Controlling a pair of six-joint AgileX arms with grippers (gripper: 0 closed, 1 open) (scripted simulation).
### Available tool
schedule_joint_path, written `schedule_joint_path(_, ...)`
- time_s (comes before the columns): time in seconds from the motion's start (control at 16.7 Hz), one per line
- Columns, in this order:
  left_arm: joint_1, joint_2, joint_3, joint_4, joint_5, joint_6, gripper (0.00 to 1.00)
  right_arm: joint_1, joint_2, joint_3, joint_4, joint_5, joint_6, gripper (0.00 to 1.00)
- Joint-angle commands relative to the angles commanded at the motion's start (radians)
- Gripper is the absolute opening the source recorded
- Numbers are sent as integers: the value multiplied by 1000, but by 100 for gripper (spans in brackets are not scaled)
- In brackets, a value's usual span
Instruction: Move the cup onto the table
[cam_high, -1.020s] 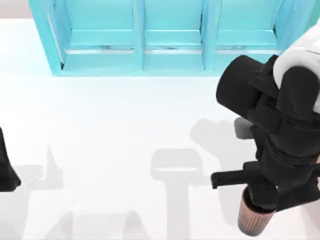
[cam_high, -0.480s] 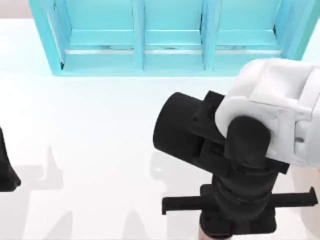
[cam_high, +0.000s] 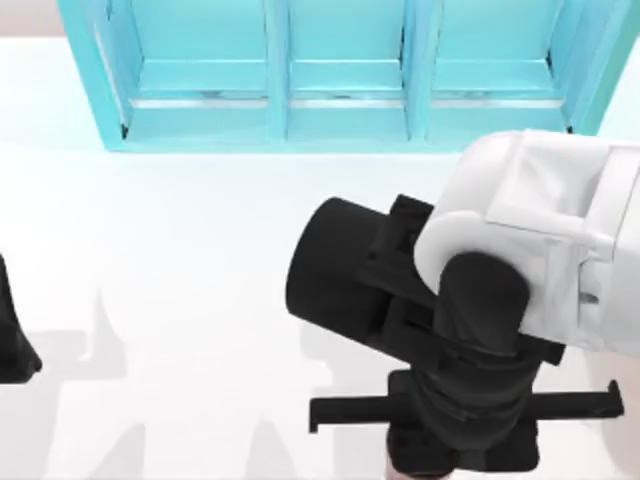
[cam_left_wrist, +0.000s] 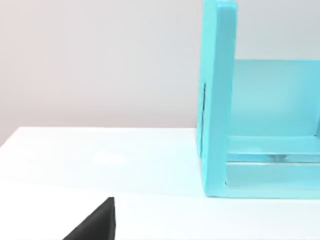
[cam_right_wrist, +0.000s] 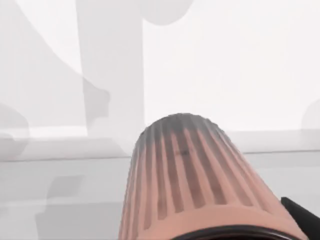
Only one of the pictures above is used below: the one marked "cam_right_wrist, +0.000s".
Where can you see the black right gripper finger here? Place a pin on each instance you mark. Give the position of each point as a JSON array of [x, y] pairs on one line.
[[303, 220]]

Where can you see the ribbed terracotta plant pot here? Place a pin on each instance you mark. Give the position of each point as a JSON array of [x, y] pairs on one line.
[[190, 180]]

